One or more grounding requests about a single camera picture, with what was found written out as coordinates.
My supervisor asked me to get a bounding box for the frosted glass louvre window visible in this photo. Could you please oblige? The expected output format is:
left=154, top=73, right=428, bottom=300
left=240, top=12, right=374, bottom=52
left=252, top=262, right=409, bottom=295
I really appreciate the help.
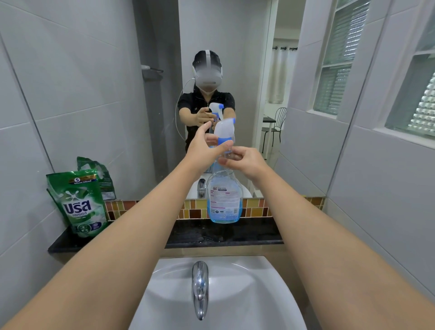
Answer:
left=374, top=44, right=435, bottom=150

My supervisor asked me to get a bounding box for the chrome faucet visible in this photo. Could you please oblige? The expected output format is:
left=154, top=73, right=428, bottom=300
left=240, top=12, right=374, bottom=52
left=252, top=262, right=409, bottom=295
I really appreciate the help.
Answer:
left=191, top=261, right=209, bottom=321

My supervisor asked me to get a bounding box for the black stone counter ledge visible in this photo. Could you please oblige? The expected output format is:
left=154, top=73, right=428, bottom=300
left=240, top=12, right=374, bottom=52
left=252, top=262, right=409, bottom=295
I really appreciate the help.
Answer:
left=48, top=217, right=285, bottom=254

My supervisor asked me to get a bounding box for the green detergent refill pouch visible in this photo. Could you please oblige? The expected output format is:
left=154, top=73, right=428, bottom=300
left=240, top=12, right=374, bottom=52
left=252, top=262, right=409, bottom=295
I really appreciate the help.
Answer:
left=46, top=169, right=109, bottom=238

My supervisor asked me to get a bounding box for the person's right forearm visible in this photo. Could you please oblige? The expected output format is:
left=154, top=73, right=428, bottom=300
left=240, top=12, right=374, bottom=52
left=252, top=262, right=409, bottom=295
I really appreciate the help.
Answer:
left=251, top=167, right=435, bottom=330

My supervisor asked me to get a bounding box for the person's right hand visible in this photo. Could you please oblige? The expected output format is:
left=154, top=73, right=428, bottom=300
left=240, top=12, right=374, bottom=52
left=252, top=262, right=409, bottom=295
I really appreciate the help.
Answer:
left=217, top=146, right=273, bottom=186

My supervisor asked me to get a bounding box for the person's left forearm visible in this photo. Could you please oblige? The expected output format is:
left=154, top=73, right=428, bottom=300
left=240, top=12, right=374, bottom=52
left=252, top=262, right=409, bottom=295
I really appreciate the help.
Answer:
left=0, top=158, right=208, bottom=330

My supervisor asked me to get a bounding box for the white ceramic sink basin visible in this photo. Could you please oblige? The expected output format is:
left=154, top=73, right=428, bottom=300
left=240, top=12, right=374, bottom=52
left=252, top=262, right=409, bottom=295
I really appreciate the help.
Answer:
left=129, top=256, right=308, bottom=330

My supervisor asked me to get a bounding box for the person's left hand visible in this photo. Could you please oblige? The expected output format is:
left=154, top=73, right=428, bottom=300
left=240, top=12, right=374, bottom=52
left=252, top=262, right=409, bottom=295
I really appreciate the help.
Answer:
left=184, top=121, right=235, bottom=179

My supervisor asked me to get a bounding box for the clear blue spray bottle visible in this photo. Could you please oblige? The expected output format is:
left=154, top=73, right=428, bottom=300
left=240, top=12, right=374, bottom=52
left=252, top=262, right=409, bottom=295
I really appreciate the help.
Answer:
left=206, top=118, right=244, bottom=224

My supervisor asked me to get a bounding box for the wall mirror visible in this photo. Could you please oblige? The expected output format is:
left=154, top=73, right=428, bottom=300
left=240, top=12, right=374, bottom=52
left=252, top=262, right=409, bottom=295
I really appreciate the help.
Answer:
left=0, top=0, right=391, bottom=202

